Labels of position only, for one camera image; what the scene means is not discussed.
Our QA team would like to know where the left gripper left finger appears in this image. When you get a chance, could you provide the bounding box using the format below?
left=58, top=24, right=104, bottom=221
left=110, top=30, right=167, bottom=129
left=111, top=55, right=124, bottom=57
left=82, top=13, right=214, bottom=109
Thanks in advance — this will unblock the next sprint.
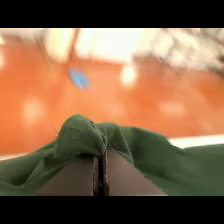
left=34, top=154, right=100, bottom=197

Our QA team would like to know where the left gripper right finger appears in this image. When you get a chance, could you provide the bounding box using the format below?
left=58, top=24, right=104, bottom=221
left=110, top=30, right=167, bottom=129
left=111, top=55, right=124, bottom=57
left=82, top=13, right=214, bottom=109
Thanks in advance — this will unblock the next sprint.
left=102, top=146, right=168, bottom=197

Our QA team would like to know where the green shirt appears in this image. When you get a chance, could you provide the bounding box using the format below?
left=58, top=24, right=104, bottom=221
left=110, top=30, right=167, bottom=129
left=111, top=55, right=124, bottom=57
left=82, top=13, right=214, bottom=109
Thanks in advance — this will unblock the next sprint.
left=0, top=113, right=224, bottom=197

